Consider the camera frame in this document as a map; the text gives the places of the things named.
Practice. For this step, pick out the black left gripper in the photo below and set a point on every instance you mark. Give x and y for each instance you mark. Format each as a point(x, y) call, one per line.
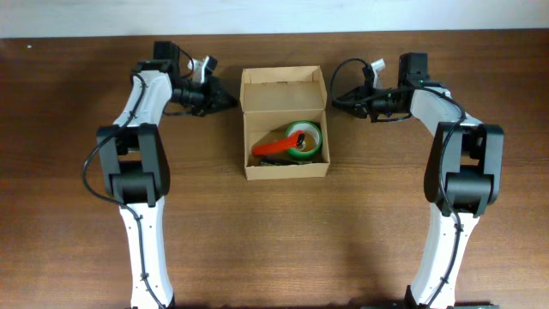
point(212, 99)

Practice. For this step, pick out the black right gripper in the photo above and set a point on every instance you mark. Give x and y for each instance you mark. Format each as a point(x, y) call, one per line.
point(362, 104)

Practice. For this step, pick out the green tape roll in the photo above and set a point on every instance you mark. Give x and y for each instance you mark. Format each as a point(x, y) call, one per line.
point(311, 144)

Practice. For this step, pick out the orange utility knife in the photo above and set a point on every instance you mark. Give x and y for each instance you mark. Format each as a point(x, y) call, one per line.
point(295, 140)

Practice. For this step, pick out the orange and black stapler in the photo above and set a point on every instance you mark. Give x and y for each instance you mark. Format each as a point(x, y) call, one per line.
point(277, 162)

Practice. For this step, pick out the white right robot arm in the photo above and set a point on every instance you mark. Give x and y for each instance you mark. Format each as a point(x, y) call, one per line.
point(463, 172)

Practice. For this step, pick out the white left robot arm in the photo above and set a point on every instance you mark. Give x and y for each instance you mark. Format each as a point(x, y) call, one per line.
point(134, 165)

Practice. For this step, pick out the open brown cardboard box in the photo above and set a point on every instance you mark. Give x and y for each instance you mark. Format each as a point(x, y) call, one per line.
point(271, 100)

